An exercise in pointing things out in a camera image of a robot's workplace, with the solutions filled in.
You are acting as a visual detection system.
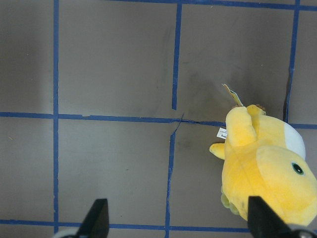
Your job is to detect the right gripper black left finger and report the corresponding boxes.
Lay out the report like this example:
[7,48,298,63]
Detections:
[78,198,109,238]

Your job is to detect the yellow plush dinosaur toy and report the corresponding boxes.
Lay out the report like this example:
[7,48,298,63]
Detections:
[210,91,317,226]

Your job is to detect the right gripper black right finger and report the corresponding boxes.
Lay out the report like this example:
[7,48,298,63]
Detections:
[247,196,290,238]

